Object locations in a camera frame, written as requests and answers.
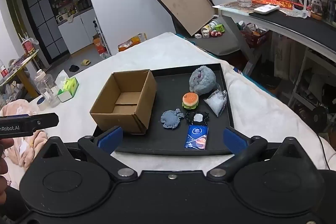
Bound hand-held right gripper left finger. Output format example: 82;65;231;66
37;126;138;182

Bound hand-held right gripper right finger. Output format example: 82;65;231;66
206;126;307;182

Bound brown cardboard box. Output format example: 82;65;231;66
90;69;157;135

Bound small tissue packet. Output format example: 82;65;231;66
184;125;209;149

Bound clear plastic bag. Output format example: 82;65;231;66
204;90;227;117

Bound black heart plush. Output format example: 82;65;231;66
185;111;210;125

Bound black tray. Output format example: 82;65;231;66
91;63;235;156

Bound small burger plush toy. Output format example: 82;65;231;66
182;92;199;110

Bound denim apple plush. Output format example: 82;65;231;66
161;108;185;129

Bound grey fluffy plush toy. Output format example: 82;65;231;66
189;65;217;96

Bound person's left hand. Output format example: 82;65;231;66
0;139;14;195

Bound pink fluffy blanket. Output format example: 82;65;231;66
0;99;49;190

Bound green tissue box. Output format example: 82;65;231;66
56;70;80;103

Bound round yellow-edged table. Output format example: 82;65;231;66
0;49;40;98

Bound red can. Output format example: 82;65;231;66
22;39;36;55

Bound black floor fan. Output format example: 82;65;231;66
311;106;328;133

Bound orange cardboard box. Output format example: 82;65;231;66
92;34;107;54

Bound white kitchen cabinet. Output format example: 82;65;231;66
57;7;99;55

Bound orange snack bag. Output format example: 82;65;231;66
118;33;147;52

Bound grey padded bench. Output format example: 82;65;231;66
181;17;246;56

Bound black framed glass door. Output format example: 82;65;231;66
20;0;70;64

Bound white narrow rack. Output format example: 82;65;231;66
93;17;112;58

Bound red plastic basket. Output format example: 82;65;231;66
240;22;272;49

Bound white jar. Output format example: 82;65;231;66
201;21;219;35

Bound white desk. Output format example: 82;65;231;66
218;1;336;109

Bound black desk mat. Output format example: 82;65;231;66
249;10;336;52

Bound white flat device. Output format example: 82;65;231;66
254;4;280;15

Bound red patterned long box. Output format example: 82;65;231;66
252;0;311;10

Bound open black flat box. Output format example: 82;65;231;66
150;0;214;37

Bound panda figurine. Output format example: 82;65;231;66
310;0;325;20

